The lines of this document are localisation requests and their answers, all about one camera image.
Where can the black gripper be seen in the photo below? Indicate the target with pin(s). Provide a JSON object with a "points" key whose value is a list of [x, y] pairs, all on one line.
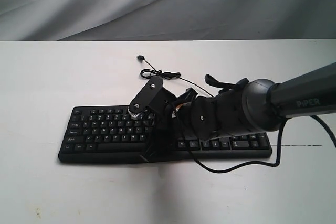
{"points": [[162, 135]]}

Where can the black Acer keyboard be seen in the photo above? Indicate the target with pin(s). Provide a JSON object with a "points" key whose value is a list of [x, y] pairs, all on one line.
{"points": [[108, 135]]}

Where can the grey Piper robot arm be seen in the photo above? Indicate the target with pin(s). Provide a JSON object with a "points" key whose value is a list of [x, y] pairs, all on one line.
{"points": [[232, 124]]}

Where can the grey backdrop cloth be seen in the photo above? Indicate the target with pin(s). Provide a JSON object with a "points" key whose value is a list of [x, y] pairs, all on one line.
{"points": [[167, 19]]}

